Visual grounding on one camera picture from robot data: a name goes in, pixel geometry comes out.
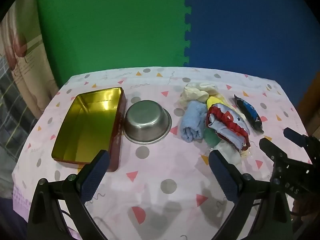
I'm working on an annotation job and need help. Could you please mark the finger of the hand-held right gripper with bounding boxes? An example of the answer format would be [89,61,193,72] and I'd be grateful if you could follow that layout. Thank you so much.
[284,127,312,148]
[259,138,288,160]

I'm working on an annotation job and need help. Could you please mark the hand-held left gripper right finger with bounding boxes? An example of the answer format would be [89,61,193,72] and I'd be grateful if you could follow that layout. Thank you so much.
[209,149,293,240]

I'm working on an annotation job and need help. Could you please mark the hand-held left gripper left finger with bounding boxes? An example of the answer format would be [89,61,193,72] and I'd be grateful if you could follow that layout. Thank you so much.
[27,149,111,240]

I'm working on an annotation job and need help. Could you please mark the clear plastic packet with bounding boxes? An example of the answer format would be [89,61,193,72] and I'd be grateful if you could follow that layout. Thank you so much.
[211,142,252,167]

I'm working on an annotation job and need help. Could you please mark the green fluffy scrunchie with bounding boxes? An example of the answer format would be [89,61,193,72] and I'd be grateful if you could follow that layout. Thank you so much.
[203,126,222,147]

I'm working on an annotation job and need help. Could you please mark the black and blue snack packet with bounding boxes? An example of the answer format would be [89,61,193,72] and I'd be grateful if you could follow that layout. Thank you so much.
[234,94,264,133]

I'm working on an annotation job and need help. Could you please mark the red white blue packet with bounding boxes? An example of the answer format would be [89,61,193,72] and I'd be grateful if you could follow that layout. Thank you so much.
[205,103,251,152]

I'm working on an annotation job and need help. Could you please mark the gold and red tin box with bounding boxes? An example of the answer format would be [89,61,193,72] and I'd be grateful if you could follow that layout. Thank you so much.
[51,87,127,172]

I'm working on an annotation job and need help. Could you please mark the light blue towel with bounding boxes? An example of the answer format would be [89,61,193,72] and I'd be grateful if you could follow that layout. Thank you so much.
[180,101,208,142]

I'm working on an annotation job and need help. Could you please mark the yellow fabric toy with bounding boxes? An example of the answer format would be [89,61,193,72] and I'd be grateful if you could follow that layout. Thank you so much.
[206,96,223,109]

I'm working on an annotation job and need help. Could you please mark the stainless steel bowl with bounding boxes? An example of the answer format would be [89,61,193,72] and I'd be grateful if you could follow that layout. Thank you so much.
[124,100,173,145]

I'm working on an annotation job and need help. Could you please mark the cream socks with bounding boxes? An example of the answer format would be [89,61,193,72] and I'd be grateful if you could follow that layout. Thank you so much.
[180,86,209,108]

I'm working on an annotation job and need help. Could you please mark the white knitted sock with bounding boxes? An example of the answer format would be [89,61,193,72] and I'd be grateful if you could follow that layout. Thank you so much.
[187,82,218,95]

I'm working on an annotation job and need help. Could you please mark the brown cardboard box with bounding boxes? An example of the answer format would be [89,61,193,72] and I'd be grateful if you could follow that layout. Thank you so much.
[296,71,320,140]

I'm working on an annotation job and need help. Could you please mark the pink patterned tablecloth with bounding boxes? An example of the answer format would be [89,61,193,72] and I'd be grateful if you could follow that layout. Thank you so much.
[11,66,315,240]

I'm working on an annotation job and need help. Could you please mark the plaid cloth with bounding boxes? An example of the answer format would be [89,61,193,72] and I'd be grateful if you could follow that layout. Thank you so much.
[0,75,38,155]

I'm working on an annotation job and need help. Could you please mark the blue foam mat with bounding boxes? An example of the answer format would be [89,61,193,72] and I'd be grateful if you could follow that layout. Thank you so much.
[184,0,320,108]

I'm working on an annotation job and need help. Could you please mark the beige printed curtain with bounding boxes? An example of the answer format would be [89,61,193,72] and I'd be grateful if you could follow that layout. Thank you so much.
[0,0,60,120]

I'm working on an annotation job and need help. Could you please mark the green foam mat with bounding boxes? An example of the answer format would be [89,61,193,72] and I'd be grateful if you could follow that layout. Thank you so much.
[36,0,192,87]

